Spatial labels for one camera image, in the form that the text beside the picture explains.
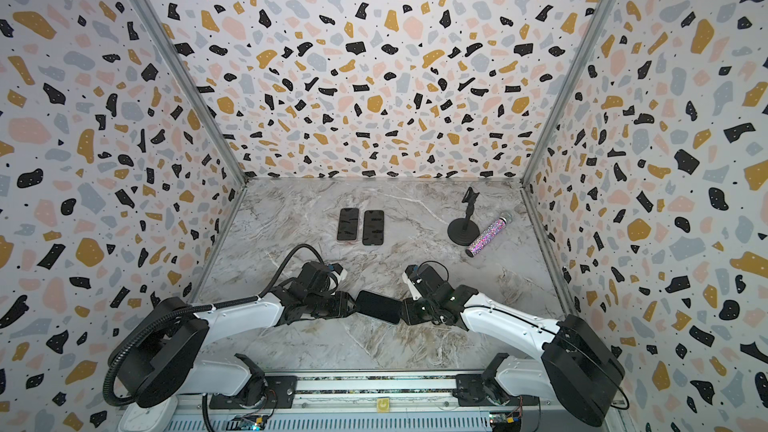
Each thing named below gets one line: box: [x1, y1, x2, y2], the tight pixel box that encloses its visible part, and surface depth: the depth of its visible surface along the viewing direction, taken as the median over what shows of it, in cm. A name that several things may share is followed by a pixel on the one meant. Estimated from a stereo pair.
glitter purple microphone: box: [465, 211, 513, 258], surface depth 105 cm
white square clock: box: [117, 396, 179, 432], surface depth 69 cm
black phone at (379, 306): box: [355, 290, 403, 325], surface depth 92 cm
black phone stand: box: [447, 187, 481, 247], surface depth 105 cm
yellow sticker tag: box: [377, 398, 391, 413], surface depth 73 cm
